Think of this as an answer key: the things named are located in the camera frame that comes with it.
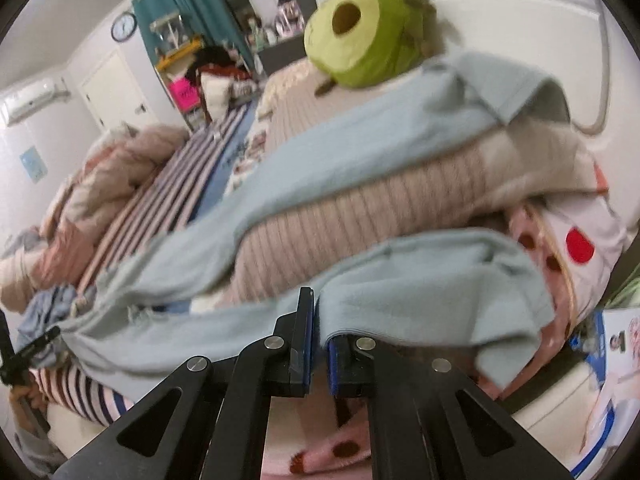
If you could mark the yellow rack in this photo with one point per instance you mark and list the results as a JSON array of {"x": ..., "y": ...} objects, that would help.
[{"x": 175, "y": 52}]

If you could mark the white air conditioner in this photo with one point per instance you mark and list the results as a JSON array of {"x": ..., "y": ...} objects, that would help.
[{"x": 32, "y": 97}]

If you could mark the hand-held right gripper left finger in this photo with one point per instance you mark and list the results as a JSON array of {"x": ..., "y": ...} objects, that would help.
[{"x": 302, "y": 345}]

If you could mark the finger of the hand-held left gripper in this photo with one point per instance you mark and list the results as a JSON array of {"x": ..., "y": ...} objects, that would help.
[{"x": 30, "y": 352}]

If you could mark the white door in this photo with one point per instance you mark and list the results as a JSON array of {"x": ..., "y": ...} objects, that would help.
[{"x": 112, "y": 87}]

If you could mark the pink polka-dot cloth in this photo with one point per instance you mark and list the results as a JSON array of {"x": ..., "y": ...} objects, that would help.
[{"x": 570, "y": 270}]

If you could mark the blue wall poster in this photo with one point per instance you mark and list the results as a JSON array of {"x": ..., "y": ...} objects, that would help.
[{"x": 33, "y": 162}]

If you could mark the round wall clock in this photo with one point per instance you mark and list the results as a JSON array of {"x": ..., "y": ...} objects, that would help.
[{"x": 123, "y": 27}]

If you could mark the pink fluffy blanket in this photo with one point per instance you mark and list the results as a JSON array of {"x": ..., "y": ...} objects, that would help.
[{"x": 100, "y": 185}]

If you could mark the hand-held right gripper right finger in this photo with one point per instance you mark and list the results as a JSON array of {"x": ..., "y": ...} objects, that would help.
[{"x": 333, "y": 367}]

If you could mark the light blue pants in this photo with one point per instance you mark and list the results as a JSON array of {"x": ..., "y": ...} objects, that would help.
[{"x": 350, "y": 160}]

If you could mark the bright pink bag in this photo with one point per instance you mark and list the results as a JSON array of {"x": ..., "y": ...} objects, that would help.
[{"x": 184, "y": 94}]

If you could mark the dark cabinet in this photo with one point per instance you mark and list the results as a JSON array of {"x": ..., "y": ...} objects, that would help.
[{"x": 280, "y": 55}]

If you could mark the blue white printed blanket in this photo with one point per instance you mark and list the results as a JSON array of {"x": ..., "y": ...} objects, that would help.
[{"x": 247, "y": 150}]

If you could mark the blue white cardboard box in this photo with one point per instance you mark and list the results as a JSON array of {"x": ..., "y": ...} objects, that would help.
[{"x": 617, "y": 360}]

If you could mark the dark red clothes pile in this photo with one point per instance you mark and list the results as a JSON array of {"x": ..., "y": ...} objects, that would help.
[{"x": 220, "y": 62}]

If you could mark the green avocado plush toy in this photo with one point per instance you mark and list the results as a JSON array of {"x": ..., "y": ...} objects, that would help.
[{"x": 380, "y": 45}]

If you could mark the floral pillow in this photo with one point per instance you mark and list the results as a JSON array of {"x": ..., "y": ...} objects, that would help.
[{"x": 290, "y": 80}]

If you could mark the person's left hand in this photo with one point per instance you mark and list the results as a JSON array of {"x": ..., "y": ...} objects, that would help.
[{"x": 25, "y": 407}]

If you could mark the pink navy striped blanket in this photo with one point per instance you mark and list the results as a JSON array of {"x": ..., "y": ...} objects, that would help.
[{"x": 170, "y": 185}]

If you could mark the blue denim garment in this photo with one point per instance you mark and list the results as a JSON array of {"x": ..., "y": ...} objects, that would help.
[{"x": 47, "y": 315}]

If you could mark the white plush toy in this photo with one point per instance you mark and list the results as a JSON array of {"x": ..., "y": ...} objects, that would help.
[{"x": 216, "y": 97}]

